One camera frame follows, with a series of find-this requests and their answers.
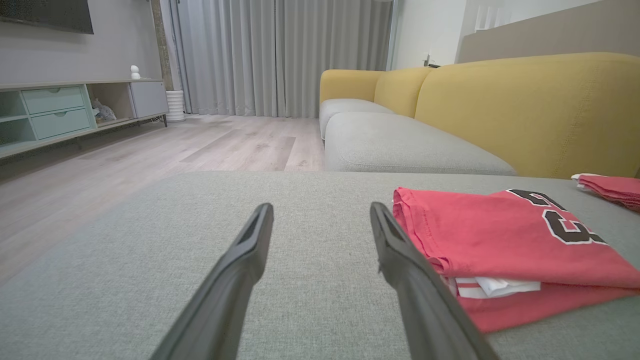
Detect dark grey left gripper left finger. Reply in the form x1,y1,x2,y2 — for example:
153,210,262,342
150,202,275,360

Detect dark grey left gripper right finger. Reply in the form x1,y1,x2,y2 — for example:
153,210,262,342
370,201,501,360

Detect red basketball jersey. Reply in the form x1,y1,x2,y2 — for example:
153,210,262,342
392,187,640,333

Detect red shorts with white stripe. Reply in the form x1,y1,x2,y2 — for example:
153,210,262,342
571,173,640,213

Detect white ribbed cylinder vase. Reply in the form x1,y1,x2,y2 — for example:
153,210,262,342
165,90,186,123

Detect grey cabinet door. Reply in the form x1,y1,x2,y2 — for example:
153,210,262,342
130,80,169,119

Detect yellow sofa with grey seats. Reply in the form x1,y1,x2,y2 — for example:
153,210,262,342
319,52,640,180

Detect grey clutter in cabinet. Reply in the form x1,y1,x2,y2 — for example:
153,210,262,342
91,98,117,124

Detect pale green drawer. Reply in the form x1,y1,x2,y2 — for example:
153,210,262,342
22,86,86,115
30,107,93,141

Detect grey pleated curtain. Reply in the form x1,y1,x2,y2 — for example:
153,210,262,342
170,0,396,118

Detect long low tv cabinet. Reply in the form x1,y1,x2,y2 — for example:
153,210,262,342
0,78,170,161

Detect black wall television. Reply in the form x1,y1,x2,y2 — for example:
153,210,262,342
0,0,95,35

